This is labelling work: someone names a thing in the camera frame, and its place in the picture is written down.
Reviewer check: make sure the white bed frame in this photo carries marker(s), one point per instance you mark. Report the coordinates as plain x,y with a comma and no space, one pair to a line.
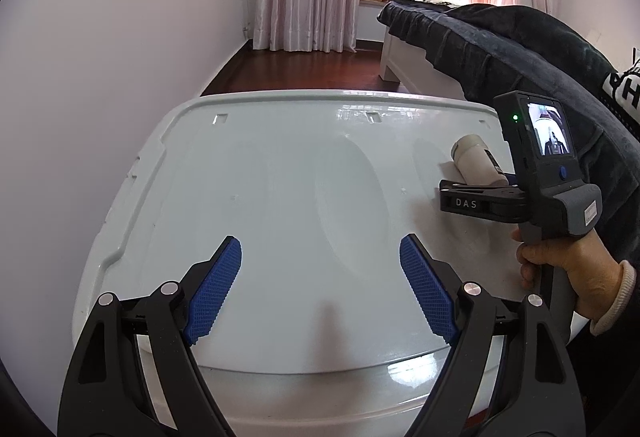
405,62

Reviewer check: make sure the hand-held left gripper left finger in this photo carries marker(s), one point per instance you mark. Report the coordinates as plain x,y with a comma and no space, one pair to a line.
215,289

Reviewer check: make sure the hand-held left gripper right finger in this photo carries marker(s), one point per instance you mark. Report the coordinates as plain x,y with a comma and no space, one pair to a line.
425,289

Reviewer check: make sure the dark blue velvet blanket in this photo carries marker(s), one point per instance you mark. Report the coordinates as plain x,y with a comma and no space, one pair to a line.
450,47

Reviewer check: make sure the person's right hand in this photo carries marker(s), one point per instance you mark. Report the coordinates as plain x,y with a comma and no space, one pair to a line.
590,272

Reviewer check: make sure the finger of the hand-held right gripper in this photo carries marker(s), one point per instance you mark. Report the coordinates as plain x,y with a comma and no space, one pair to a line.
470,185

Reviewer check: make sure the white plastic box lid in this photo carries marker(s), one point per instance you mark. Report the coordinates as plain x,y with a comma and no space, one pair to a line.
275,192

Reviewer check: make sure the white tube with black label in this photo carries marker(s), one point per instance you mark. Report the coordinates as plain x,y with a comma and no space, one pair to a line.
475,159

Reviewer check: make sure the person's right forearm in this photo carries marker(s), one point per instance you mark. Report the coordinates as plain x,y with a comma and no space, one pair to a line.
620,299

